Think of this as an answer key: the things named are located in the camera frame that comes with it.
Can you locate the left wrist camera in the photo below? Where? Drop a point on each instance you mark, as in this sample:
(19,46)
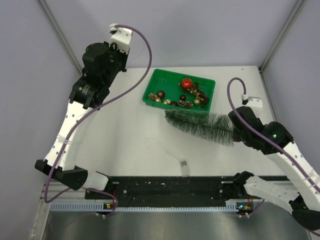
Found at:
(121,37)

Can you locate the gold bauble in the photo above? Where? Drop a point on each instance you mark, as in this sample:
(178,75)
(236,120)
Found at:
(157,99)

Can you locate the small green christmas tree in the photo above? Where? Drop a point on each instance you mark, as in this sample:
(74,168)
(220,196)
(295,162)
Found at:
(209,126)

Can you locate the brown ribbon bow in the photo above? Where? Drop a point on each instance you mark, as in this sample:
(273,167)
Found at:
(199,94)

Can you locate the white tipped pine cone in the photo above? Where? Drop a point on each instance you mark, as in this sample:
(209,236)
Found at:
(152,97)

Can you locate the dark brown small bauble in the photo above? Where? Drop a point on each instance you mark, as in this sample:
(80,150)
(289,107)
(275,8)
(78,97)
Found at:
(182,97)

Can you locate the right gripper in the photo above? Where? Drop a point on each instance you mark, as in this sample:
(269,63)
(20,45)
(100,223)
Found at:
(236,135)

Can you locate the red glitter bauble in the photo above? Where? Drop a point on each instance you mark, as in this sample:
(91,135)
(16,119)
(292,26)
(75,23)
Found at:
(186,84)

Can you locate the green plastic tray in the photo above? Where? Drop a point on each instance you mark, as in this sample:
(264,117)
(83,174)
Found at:
(167,81)

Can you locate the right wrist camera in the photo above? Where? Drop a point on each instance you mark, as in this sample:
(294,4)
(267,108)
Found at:
(253,102)

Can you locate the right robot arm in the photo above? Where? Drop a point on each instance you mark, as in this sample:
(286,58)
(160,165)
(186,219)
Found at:
(275,142)

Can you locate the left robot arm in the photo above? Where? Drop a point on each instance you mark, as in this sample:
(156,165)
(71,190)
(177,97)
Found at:
(87,93)

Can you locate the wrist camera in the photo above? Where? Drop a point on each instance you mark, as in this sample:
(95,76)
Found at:
(121,37)
(253,102)

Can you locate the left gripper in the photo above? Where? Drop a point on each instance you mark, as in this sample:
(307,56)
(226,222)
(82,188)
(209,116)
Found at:
(124,56)

